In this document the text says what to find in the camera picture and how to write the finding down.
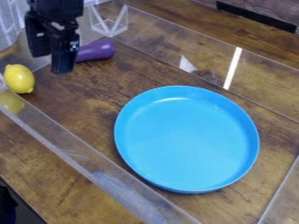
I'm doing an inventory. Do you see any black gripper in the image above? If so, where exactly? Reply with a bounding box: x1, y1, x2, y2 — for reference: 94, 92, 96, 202
23, 0, 84, 74

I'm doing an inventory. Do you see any yellow lemon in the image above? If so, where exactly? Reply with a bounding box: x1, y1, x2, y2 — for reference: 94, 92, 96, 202
3, 64, 34, 94

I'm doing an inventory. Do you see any blue round tray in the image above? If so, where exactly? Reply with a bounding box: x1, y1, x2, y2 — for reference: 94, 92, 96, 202
114, 86, 258, 193

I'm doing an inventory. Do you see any purple toy eggplant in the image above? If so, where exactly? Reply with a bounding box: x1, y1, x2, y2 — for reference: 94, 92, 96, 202
76, 39, 116, 63

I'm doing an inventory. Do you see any clear acrylic barrier wall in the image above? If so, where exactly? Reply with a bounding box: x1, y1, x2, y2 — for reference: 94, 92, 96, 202
0, 0, 299, 224

